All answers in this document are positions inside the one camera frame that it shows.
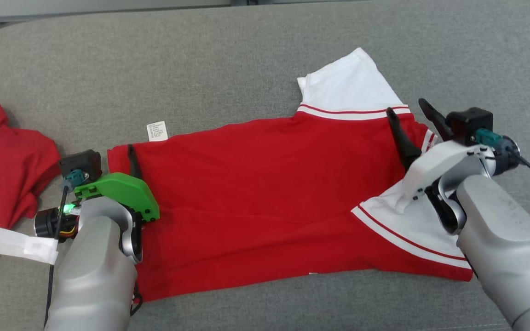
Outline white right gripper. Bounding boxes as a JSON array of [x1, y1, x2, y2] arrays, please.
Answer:
[[386, 98, 496, 214]]

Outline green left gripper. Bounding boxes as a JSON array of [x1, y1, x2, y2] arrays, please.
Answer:
[[74, 144, 161, 223]]

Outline red white sports shorts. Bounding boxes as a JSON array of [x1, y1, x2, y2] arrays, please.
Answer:
[[0, 97, 62, 280]]

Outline red white jersey shirt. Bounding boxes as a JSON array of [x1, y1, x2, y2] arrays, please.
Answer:
[[107, 47, 473, 302]]

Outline grey fabric sofa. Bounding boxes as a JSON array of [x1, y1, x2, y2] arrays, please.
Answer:
[[0, 0, 530, 331]]

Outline black white striped cable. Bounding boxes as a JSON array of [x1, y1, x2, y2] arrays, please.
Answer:
[[129, 280, 144, 318]]

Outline white paper cable tag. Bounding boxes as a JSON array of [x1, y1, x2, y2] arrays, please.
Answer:
[[0, 225, 59, 265]]

